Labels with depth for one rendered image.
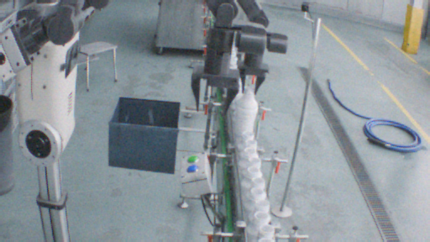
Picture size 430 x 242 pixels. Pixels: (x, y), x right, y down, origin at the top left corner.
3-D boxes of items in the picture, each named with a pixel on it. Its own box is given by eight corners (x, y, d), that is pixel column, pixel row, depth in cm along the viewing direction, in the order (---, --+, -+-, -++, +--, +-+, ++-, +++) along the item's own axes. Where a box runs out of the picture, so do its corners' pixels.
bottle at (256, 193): (244, 245, 132) (255, 199, 126) (233, 235, 137) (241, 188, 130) (261, 239, 136) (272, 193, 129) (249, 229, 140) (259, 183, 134)
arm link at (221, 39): (209, 19, 110) (210, 24, 105) (239, 23, 111) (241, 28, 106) (206, 48, 113) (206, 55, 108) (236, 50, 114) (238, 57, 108)
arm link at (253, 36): (217, -4, 110) (218, 2, 102) (266, 2, 111) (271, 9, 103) (211, 43, 115) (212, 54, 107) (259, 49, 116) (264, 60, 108)
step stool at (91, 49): (85, 69, 559) (87, 36, 543) (117, 81, 529) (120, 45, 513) (57, 77, 523) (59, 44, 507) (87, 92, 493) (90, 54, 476)
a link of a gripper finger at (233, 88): (235, 120, 114) (241, 81, 110) (203, 117, 113) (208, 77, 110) (233, 108, 120) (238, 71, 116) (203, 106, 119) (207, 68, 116)
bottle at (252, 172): (233, 210, 150) (242, 164, 143) (253, 211, 150) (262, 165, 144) (235, 221, 144) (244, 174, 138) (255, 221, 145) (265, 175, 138)
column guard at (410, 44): (418, 55, 928) (425, 10, 885) (406, 52, 926) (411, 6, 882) (412, 50, 964) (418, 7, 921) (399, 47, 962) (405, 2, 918)
